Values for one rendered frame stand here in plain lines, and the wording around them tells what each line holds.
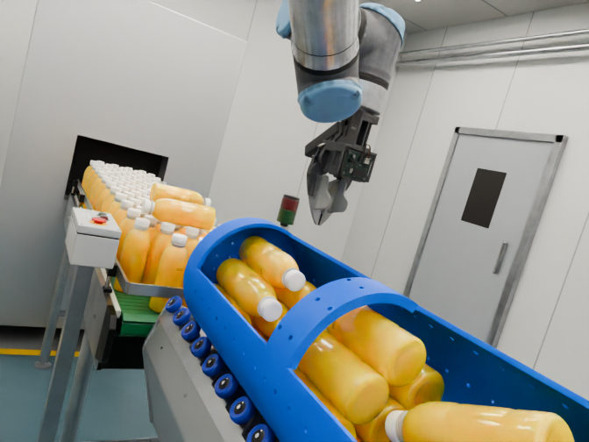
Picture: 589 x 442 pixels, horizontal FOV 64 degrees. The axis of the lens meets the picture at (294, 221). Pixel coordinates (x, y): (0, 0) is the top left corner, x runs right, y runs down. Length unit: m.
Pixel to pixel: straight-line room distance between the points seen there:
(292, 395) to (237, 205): 5.08
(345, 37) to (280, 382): 0.45
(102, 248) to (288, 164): 4.72
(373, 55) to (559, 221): 3.81
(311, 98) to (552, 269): 3.95
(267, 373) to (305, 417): 0.11
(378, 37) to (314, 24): 0.25
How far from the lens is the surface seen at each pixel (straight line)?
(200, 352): 1.00
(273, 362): 0.67
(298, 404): 0.61
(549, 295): 4.48
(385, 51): 0.83
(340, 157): 0.78
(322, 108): 0.68
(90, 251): 1.23
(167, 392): 1.07
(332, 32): 0.60
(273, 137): 5.70
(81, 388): 1.68
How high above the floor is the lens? 1.38
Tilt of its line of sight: 7 degrees down
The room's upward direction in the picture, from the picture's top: 16 degrees clockwise
